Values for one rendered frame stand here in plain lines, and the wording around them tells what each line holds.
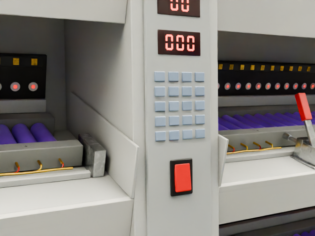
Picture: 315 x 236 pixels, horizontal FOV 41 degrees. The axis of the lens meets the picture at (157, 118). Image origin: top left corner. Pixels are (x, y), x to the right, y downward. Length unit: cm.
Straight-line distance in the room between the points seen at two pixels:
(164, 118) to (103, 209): 10
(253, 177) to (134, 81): 18
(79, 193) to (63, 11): 16
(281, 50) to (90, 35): 39
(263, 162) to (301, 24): 17
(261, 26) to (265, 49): 26
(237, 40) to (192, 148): 33
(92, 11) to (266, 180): 25
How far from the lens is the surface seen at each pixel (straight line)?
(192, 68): 40
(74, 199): 38
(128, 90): 38
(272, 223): 75
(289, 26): 51
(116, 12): 39
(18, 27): 56
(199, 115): 41
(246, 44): 72
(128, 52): 39
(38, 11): 37
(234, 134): 53
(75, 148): 43
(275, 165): 52
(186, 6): 41
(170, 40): 39
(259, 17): 48
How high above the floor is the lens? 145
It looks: 3 degrees down
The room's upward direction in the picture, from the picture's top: 1 degrees counter-clockwise
